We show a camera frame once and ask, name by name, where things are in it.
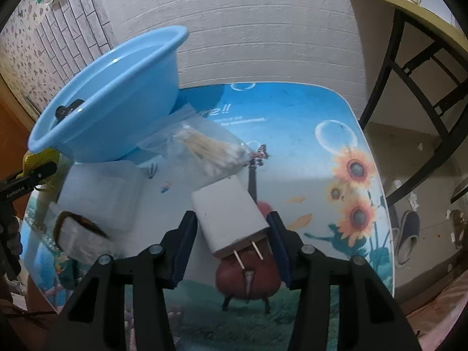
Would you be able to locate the zip bag of cotton swabs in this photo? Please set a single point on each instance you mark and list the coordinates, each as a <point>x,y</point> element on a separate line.
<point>208,146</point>

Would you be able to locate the grey slipper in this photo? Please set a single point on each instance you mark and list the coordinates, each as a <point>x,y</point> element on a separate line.
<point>409,234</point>

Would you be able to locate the blue plastic basin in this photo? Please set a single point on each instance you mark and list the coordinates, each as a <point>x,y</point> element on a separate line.
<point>109,109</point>

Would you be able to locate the pink cloth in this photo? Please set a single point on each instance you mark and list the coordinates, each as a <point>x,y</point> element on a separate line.
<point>438,307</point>

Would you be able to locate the wooden door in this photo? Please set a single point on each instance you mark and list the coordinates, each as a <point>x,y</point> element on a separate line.
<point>9,124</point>

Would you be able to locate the white plug charger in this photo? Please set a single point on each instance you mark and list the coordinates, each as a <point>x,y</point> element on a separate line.
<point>226,215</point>

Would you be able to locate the translucent plastic box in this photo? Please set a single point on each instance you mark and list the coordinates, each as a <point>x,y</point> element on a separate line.
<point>106,190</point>

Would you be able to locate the yellow side table black legs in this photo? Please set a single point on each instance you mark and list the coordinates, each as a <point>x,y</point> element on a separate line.
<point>420,11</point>

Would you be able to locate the green packet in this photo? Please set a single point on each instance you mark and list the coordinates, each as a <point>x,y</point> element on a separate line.
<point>67,274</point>

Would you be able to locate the glass jar with cork lid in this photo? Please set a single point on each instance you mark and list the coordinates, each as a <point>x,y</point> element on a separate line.
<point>78,237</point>

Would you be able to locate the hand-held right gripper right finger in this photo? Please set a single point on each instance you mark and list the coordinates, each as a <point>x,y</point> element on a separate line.
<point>281,252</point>

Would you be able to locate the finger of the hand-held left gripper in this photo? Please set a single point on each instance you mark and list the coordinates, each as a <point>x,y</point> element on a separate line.
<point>42,171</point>

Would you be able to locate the person's left hand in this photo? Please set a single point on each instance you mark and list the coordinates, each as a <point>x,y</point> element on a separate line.
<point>11,234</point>

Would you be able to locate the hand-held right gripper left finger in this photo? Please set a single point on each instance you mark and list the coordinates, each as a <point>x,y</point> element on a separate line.
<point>182,256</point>

